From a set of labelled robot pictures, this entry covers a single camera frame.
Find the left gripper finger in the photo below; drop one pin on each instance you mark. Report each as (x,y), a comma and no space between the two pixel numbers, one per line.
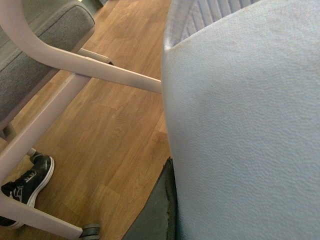
(157,220)

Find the light blue slipper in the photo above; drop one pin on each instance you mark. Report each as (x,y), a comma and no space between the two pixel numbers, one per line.
(241,95)

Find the grey caster wheel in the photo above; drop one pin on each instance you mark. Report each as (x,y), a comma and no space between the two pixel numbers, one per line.
(90,231)

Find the black white sneaker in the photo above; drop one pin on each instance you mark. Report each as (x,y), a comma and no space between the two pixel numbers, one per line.
(26,188)

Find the grey upholstered chair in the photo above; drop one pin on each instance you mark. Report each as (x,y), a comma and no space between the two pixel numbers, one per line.
(38,38)

